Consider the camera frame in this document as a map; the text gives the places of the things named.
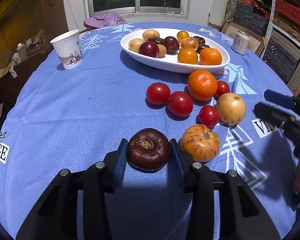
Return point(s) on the orange mandarin on plate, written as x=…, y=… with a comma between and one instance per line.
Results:
x=210, y=56

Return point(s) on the white oval plate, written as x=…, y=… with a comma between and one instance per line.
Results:
x=170, y=62

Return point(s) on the framed picture leaning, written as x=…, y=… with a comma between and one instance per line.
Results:
x=257, y=43

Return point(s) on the blue patterned tablecloth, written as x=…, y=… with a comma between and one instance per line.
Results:
x=73, y=118

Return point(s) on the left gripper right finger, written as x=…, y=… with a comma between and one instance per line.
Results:
x=242, y=216

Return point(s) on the large tan round fruit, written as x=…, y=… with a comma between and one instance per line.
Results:
x=135, y=44

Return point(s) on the white metal shelf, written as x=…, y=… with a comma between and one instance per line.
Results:
x=274, y=30

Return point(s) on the dark red plum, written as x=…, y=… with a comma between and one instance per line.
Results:
x=150, y=49
x=172, y=45

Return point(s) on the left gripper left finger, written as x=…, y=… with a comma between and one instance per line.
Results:
x=54, y=215

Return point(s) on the white paper cup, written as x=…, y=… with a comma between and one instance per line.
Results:
x=68, y=49

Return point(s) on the tan onion-like fruit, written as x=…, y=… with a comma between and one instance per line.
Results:
x=231, y=109

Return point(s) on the striped orange tomato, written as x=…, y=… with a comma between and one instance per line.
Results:
x=201, y=142

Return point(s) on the wooden cabinet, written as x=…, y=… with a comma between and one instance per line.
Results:
x=21, y=20

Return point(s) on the small potato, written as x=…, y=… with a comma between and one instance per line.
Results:
x=150, y=33

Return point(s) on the white drink can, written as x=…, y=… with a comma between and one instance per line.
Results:
x=241, y=42

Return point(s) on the purple cloth on chair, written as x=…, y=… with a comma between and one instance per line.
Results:
x=99, y=21

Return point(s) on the dark mangosteen on plate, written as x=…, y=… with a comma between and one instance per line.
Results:
x=200, y=40

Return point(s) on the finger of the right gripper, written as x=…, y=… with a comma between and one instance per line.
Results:
x=274, y=116
x=279, y=99

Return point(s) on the small yellow tomato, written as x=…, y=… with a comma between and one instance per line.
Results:
x=182, y=35

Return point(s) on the large orange mandarin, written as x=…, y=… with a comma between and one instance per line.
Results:
x=202, y=85

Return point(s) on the dark chestnut fruit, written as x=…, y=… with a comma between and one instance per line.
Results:
x=157, y=40

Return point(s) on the yellow orange tomato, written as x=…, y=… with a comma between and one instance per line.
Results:
x=187, y=56

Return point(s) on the dark red plum front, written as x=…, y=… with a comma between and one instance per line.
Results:
x=150, y=49

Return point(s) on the dark purple mangosteen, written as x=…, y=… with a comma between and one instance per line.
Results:
x=148, y=150

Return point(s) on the red cherry tomato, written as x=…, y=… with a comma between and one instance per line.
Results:
x=158, y=93
x=222, y=88
x=180, y=104
x=208, y=116

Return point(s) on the striped peach fruit plate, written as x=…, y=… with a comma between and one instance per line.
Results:
x=189, y=43

